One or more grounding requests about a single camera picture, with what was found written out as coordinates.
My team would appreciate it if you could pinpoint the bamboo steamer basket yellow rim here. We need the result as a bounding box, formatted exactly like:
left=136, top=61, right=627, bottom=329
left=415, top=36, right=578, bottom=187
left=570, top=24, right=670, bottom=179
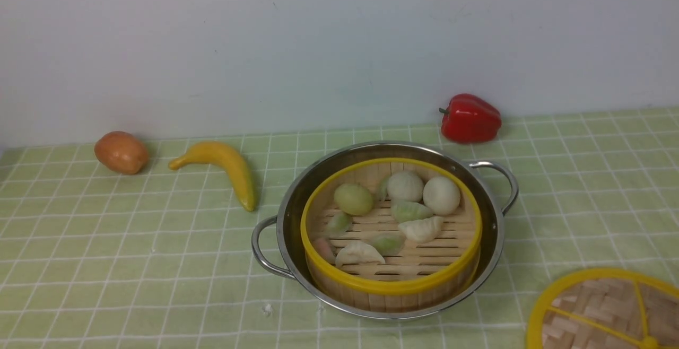
left=299, top=156, right=483, bottom=313

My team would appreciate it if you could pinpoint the woven bamboo steamer lid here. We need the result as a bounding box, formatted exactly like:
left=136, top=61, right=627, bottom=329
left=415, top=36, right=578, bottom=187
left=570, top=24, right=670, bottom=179
left=525, top=268, right=678, bottom=348

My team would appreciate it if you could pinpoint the stainless steel pot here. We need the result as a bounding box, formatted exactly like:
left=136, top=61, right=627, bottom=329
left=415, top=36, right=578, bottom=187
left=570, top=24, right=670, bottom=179
left=251, top=141, right=519, bottom=320

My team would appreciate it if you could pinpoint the yellow-green bun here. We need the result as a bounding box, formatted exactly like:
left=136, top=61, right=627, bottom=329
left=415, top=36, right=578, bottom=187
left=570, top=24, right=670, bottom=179
left=333, top=183, right=375, bottom=216

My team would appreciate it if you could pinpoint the small green dumpling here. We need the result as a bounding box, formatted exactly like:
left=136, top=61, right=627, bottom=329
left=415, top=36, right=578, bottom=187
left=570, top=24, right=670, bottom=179
left=325, top=211, right=353, bottom=239

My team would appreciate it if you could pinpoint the white pleated bun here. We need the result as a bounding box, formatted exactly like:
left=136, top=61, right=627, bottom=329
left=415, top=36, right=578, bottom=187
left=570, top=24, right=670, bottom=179
left=387, top=170, right=424, bottom=203

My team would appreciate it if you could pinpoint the pink dumpling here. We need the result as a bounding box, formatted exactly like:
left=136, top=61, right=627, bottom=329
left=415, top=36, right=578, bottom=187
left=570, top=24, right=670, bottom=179
left=312, top=237, right=336, bottom=265

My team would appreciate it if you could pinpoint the white crescent dumpling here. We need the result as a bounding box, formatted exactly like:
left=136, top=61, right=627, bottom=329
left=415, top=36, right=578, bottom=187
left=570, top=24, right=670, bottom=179
left=335, top=241, right=386, bottom=269

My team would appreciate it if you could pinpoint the pale green dumpling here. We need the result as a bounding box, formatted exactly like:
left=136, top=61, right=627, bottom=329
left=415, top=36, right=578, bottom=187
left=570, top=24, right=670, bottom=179
left=369, top=233, right=406, bottom=257

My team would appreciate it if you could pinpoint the white round bun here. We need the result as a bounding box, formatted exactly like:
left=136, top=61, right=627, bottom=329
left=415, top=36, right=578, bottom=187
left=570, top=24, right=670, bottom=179
left=422, top=177, right=462, bottom=216

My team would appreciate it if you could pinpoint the yellow banana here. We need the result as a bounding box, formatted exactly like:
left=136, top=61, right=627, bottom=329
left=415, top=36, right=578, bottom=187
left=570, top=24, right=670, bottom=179
left=168, top=141, right=258, bottom=212

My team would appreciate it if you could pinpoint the red bell pepper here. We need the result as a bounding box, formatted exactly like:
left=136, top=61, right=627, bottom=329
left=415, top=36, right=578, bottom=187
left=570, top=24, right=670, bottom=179
left=439, top=93, right=502, bottom=144

